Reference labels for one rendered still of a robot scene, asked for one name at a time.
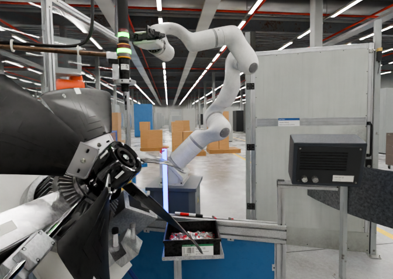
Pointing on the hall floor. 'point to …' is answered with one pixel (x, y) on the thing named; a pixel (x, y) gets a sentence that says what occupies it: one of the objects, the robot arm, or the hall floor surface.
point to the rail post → (281, 261)
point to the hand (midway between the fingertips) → (137, 31)
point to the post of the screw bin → (177, 269)
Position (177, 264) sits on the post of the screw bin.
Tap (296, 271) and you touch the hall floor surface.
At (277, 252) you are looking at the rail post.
